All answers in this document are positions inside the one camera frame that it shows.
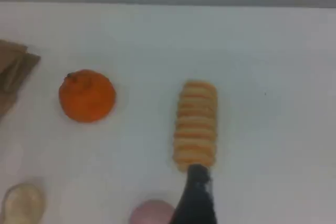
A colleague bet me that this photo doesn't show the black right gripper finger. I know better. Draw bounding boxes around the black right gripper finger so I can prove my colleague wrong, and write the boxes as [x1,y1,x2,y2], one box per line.
[170,164,218,224]

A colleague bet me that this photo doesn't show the orange mandarin fruit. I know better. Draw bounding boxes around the orange mandarin fruit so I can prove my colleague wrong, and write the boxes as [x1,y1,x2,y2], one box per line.
[58,69,117,124]

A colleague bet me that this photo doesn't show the beige egg yolk pastry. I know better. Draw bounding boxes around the beige egg yolk pastry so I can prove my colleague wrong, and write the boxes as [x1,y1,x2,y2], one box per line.
[1,182,47,224]

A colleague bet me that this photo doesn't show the brown burlap bag with handle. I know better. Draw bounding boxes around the brown burlap bag with handle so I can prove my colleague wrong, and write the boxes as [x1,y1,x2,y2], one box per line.
[0,39,41,121]

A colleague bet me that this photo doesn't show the pink round bun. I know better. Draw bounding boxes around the pink round bun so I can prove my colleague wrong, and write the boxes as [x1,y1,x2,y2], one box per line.
[128,199,175,224]

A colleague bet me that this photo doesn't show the long ribbed spiral bread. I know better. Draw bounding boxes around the long ribbed spiral bread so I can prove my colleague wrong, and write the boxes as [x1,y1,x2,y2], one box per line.
[172,79,218,172]

